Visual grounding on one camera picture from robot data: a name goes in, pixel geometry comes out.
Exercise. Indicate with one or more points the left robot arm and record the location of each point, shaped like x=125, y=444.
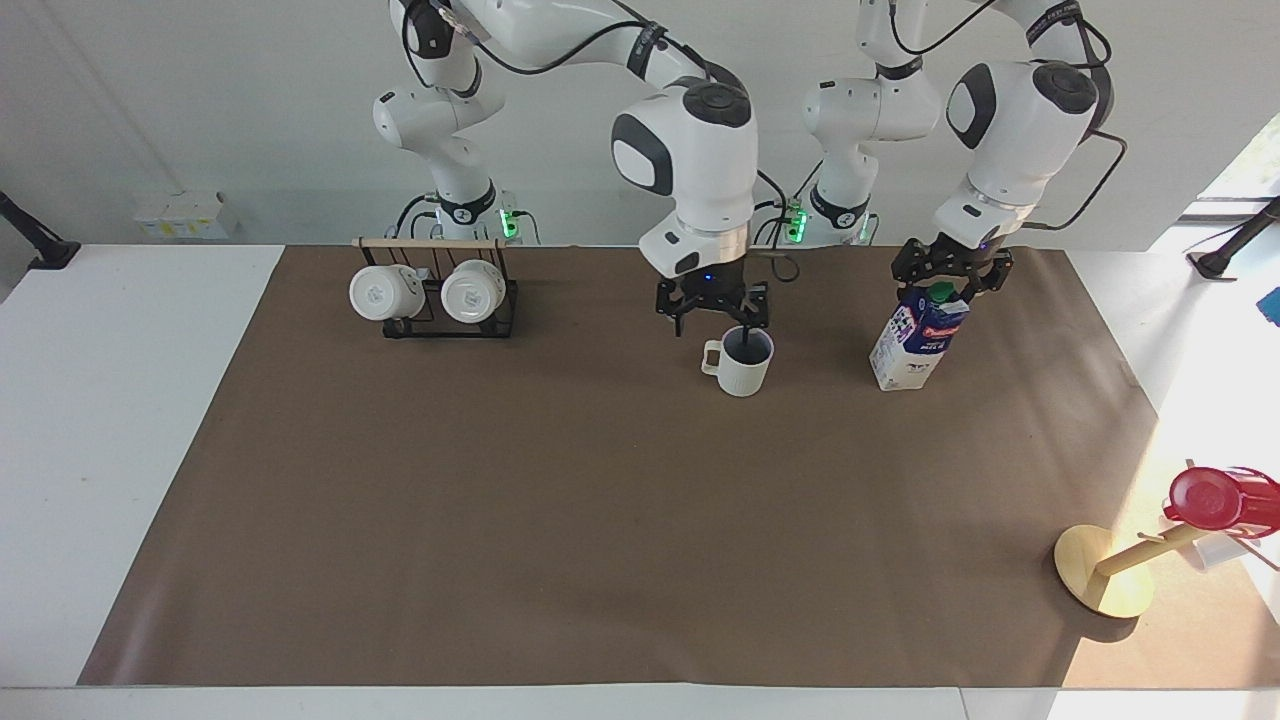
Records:
x=1010, y=130

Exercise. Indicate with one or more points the white box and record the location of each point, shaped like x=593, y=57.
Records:
x=185, y=215

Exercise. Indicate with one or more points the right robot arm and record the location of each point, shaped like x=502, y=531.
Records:
x=690, y=150

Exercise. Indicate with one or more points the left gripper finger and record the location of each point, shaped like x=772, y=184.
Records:
x=912, y=264
x=988, y=276

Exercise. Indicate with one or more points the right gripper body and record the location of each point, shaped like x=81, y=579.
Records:
x=712, y=282

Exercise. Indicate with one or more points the milk carton with green cap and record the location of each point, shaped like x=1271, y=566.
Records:
x=915, y=345

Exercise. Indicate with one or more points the wooden mug tree stand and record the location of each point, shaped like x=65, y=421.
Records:
x=1095, y=570

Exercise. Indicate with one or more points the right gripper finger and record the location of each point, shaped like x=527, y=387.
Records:
x=752, y=308
x=672, y=306

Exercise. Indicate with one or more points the red cup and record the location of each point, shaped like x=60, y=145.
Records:
x=1215, y=498

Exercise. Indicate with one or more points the black stand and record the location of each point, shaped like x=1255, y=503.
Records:
x=1235, y=245
x=40, y=245

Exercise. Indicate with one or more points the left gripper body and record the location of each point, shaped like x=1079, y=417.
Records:
x=958, y=256

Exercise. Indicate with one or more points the clear white cup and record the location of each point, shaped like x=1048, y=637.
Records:
x=1215, y=550

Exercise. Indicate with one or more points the white ribbed mug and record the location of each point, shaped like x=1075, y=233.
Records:
x=742, y=372

